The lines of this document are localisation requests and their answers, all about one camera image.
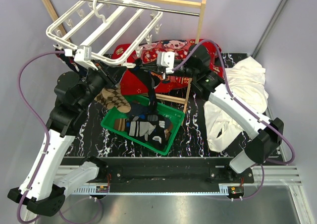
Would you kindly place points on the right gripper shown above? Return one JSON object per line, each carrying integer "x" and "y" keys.
{"x": 153, "y": 67}

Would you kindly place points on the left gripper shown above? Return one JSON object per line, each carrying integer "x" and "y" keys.
{"x": 111, "y": 74}

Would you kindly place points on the beige argyle sock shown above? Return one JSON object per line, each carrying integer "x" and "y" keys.
{"x": 112, "y": 98}

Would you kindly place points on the navy santa christmas sock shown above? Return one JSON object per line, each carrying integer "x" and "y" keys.
{"x": 69, "y": 61}

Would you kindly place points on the black blue sports sock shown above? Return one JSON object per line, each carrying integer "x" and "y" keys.
{"x": 151, "y": 82}

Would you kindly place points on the white plastic clip hanger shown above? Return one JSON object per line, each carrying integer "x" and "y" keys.
{"x": 107, "y": 14}

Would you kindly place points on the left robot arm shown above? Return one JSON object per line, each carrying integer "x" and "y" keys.
{"x": 41, "y": 192}

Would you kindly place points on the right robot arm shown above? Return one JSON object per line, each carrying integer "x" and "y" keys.
{"x": 266, "y": 134}

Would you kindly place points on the red printed pillow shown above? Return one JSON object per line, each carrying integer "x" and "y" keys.
{"x": 131, "y": 85}

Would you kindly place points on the green plastic basket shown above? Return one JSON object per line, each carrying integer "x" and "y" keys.
{"x": 139, "y": 105}

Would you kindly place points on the brown striped sock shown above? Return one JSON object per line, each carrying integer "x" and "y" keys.
{"x": 120, "y": 124}

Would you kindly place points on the black grey sports sock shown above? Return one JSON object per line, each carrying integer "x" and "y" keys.
{"x": 153, "y": 128}

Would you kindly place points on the metal hanging rod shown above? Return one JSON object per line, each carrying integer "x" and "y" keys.
{"x": 146, "y": 8}

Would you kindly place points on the white crumpled cloth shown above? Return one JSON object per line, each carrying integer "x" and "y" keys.
{"x": 246, "y": 79}

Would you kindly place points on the black base crossbar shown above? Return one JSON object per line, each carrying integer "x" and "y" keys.
{"x": 155, "y": 168}

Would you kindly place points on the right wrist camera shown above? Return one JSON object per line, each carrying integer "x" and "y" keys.
{"x": 166, "y": 61}

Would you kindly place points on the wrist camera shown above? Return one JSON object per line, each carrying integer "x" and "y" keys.
{"x": 82, "y": 56}
{"x": 166, "y": 61}

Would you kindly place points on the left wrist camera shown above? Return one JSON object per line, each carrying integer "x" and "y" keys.
{"x": 82, "y": 56}

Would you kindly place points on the wooden clothes rack frame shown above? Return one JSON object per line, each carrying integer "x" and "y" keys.
{"x": 181, "y": 5}

